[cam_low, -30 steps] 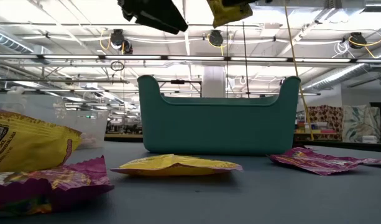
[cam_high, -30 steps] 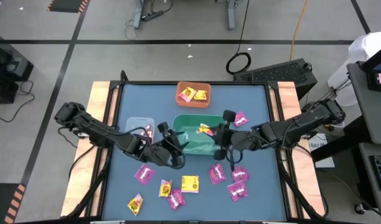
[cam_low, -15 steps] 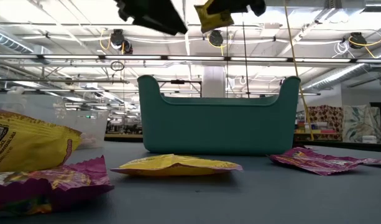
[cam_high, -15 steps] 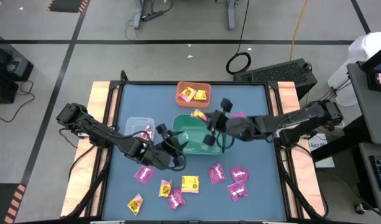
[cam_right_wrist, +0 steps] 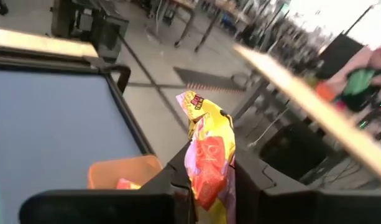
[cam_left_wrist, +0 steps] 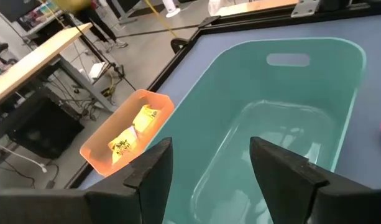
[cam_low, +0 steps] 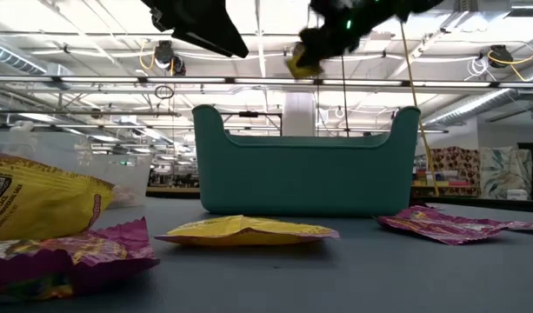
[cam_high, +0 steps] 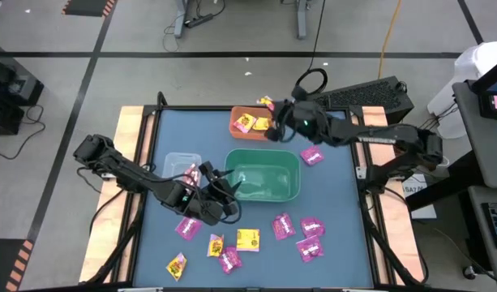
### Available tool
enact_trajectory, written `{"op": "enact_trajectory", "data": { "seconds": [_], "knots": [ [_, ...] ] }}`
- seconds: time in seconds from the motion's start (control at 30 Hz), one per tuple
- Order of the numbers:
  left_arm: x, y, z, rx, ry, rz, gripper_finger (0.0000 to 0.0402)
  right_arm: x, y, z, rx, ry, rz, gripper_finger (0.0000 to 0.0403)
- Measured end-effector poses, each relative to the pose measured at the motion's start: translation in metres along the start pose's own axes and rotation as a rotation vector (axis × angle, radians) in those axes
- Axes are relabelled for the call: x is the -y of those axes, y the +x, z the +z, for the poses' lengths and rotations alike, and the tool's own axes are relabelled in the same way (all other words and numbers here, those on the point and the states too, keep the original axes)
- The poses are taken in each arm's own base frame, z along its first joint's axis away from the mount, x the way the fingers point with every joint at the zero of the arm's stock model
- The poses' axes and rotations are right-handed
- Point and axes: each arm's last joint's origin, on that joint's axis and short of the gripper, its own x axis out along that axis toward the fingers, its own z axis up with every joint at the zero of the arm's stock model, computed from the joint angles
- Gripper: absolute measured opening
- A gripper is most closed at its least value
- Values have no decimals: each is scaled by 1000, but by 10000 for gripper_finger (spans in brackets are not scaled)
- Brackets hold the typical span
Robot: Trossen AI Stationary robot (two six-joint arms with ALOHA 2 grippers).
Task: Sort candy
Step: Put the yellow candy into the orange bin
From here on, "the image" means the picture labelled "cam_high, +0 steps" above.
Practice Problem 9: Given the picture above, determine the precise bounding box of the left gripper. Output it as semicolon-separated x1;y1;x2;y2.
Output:
173;170;243;226

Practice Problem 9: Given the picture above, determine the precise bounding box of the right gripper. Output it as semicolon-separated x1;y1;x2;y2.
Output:
273;100;330;145

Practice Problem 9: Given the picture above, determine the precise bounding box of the yellow Sour Patch candy packet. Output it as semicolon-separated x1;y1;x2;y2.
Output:
256;96;276;111
165;251;188;282
234;113;257;134
252;116;272;131
206;234;225;258
236;228;261;252

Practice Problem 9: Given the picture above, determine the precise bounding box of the teal plastic bin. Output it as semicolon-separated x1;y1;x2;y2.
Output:
224;148;302;203

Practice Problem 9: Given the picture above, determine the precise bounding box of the orange plastic bin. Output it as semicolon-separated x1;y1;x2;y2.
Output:
228;105;276;142

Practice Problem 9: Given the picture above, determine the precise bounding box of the clear plastic bin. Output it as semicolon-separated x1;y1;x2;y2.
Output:
161;152;204;191

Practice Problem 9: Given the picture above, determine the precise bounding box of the black computer tower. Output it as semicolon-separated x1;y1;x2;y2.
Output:
304;75;415;127

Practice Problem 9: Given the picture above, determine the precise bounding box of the wooden side board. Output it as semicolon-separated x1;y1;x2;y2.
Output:
78;105;156;284
351;105;426;285

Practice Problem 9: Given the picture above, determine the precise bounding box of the grey desk leg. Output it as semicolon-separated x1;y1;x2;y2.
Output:
174;0;188;40
295;0;308;41

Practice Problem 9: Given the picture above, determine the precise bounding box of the black power strip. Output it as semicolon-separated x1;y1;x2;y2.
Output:
184;13;215;29

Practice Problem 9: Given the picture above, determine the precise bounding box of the white paper sheet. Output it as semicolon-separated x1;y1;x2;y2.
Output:
401;174;438;221

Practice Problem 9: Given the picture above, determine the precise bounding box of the white plastic bag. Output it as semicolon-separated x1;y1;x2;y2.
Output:
426;40;497;141

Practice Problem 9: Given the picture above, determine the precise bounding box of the grey desk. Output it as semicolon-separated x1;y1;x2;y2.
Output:
468;184;497;285
452;80;497;190

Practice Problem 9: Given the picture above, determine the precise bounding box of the black monitor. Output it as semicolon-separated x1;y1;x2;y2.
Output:
469;56;497;122

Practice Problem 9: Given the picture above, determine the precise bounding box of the orange black hazard mat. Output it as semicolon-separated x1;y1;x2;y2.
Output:
0;238;35;292
61;0;118;18

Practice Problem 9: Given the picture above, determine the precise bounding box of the black equipment rack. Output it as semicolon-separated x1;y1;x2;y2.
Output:
0;38;45;137

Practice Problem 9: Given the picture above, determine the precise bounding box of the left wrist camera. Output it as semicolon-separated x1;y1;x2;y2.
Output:
198;161;217;182

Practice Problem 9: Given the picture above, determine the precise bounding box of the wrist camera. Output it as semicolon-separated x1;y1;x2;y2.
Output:
291;85;309;102
198;161;217;182

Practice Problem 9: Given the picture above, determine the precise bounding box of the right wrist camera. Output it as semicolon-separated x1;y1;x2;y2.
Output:
291;85;309;102

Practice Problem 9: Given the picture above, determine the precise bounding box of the black cable with coil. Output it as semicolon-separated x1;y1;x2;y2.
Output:
293;0;329;98

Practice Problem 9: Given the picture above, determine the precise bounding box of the yellow cable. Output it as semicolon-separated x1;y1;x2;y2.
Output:
377;0;403;80

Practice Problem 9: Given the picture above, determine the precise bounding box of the black floor cable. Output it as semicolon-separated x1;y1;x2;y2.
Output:
432;226;497;291
0;104;46;161

